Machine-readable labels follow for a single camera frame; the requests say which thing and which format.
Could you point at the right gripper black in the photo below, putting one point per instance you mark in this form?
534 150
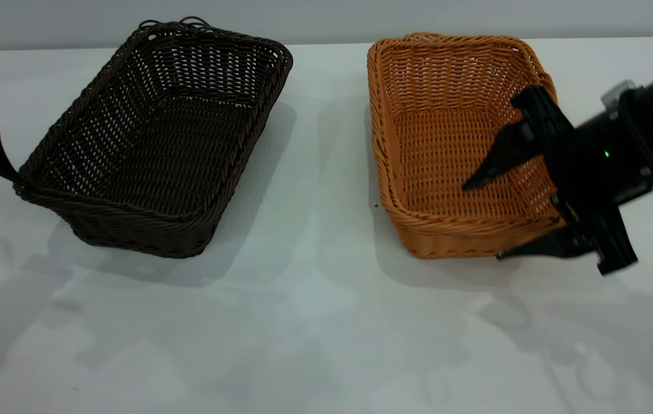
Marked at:
591 167

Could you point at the orange wicker basket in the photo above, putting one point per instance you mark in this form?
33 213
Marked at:
441 161

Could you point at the black wicker basket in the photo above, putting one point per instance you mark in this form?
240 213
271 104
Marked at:
153 167

